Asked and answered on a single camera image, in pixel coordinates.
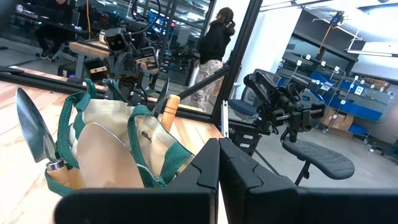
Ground grey stool seat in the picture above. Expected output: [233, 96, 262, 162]
[280, 129, 356, 187]

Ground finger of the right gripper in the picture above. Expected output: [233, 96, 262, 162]
[302, 108, 313, 131]
[289, 111, 302, 133]

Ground ceiling light fixture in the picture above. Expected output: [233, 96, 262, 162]
[344, 41, 398, 58]

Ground grey office chair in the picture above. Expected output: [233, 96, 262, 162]
[228, 86, 268, 118]

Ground blue hanging cable reel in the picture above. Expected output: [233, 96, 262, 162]
[317, 11, 345, 54]

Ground white metal bracket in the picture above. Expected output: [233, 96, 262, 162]
[221, 100, 230, 138]

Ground person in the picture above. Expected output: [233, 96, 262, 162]
[33, 0, 82, 60]
[188, 7, 238, 110]

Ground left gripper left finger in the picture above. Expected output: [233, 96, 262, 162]
[53, 138, 220, 224]

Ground orange hanging cable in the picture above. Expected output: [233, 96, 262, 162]
[85, 0, 92, 32]

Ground narrow steel trowel wooden handle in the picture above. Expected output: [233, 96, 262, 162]
[15, 86, 73, 188]

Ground background wooden table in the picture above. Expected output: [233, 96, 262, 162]
[67, 40, 113, 82]

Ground background computer monitors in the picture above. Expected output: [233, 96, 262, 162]
[147, 8, 177, 35]

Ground black box white labels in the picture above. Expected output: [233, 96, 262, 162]
[231, 129, 261, 157]

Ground small wooden-handled garden tool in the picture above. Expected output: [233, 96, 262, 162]
[159, 94, 182, 133]

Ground canvas gardening bag green trim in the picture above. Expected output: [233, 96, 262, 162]
[44, 77, 196, 198]

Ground shelving with blue bins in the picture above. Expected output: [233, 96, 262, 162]
[276, 52, 396, 147]

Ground cardboard box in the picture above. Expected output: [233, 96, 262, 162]
[321, 107, 356, 132]

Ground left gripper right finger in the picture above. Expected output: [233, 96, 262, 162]
[218, 138, 398, 224]

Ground background robot arm with camera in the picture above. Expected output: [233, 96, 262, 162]
[98, 26, 160, 105]

